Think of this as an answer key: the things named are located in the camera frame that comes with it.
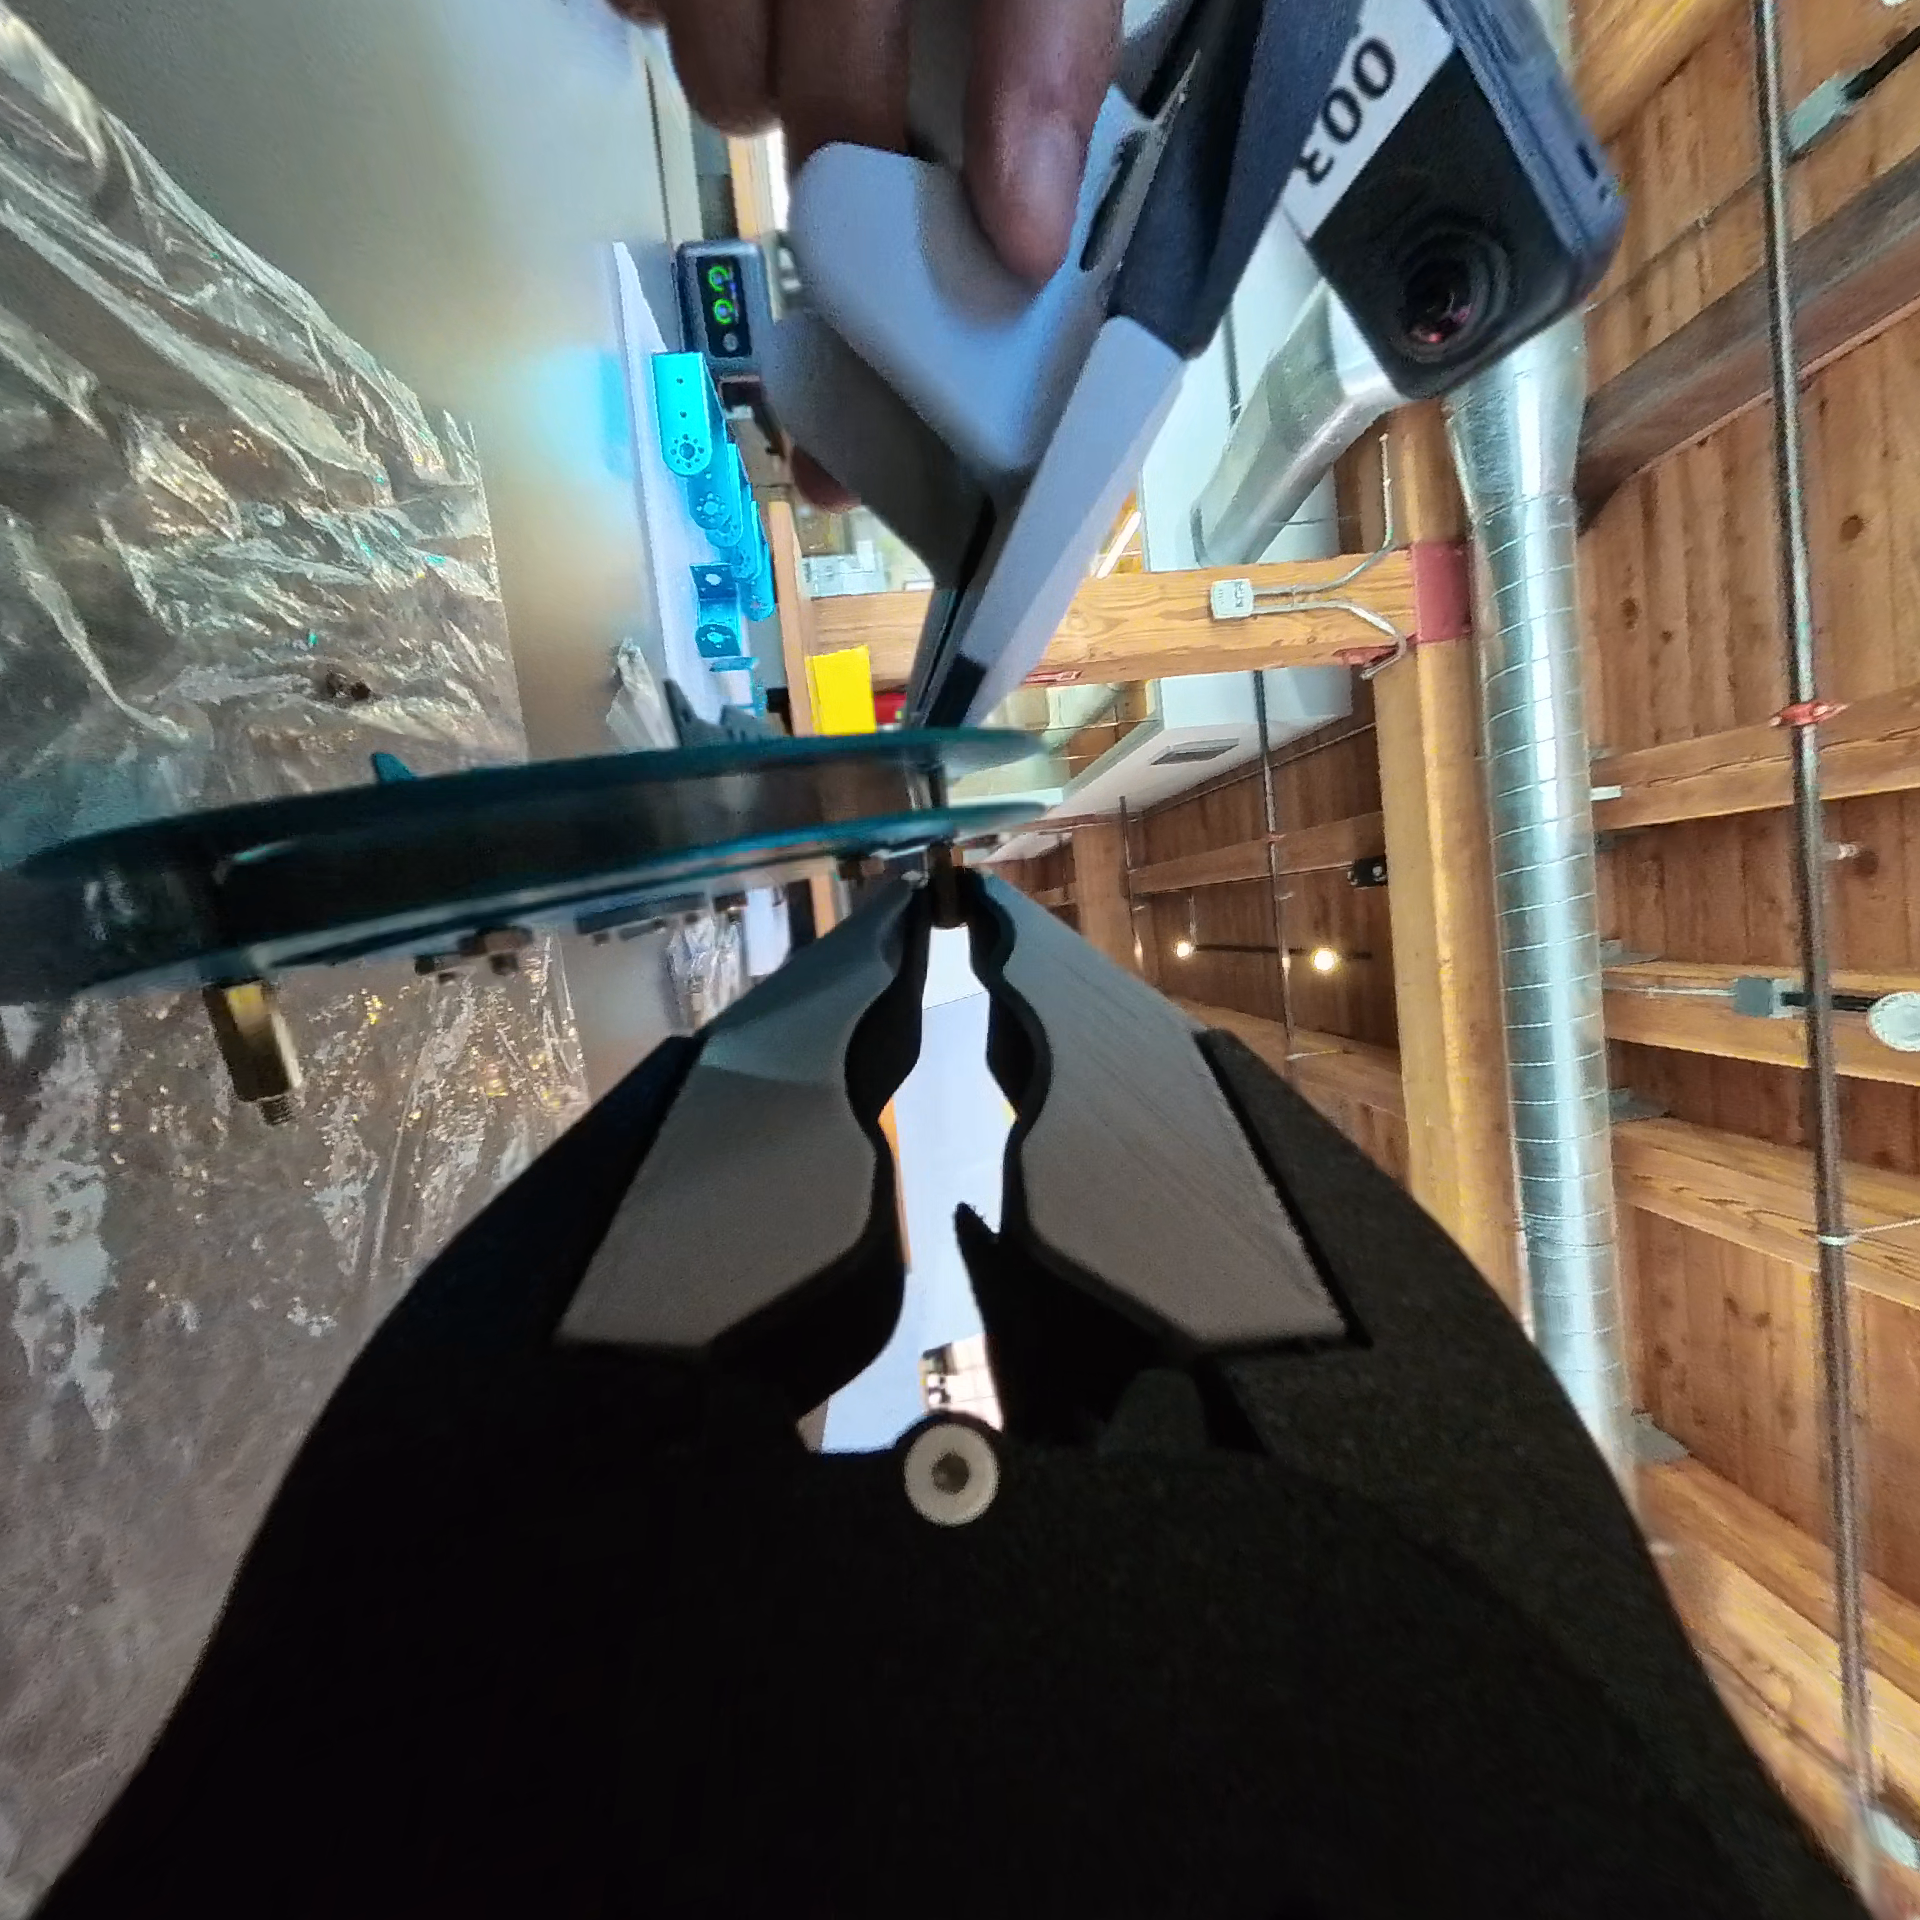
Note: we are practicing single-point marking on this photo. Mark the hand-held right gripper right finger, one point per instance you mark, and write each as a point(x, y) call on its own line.
point(1170, 1201)

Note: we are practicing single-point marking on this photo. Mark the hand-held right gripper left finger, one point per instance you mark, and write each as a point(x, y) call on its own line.
point(750, 1201)

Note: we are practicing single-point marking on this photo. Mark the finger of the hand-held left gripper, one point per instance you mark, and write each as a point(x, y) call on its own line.
point(870, 450)
point(930, 330)

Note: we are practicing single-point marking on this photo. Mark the blue round turntable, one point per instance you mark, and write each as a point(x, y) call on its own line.
point(450, 810)

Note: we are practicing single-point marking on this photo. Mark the black timer with green digits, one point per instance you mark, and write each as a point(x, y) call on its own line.
point(724, 305)

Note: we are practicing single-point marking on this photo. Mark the white foam board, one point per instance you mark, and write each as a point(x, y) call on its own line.
point(643, 450)

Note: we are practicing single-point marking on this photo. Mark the yellow sign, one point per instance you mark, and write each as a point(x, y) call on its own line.
point(840, 690)

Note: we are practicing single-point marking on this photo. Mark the white junction box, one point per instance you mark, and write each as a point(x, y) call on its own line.
point(1233, 597)

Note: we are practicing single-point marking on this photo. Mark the clear plastic bag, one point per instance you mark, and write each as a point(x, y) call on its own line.
point(223, 523)

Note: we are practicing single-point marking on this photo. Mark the thin metal conduit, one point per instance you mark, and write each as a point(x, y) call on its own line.
point(1806, 750)

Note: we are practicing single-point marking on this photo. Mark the blue metal bracket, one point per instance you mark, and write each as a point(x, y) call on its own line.
point(737, 541)
point(692, 434)
point(722, 623)

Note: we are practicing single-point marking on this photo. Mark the silver rectangular air duct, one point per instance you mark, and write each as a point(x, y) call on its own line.
point(1289, 434)

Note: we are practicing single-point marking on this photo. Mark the teal perforated bracket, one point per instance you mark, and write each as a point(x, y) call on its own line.
point(722, 724)

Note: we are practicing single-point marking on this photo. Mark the silver spiral air duct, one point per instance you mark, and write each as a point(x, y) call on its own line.
point(1543, 900)

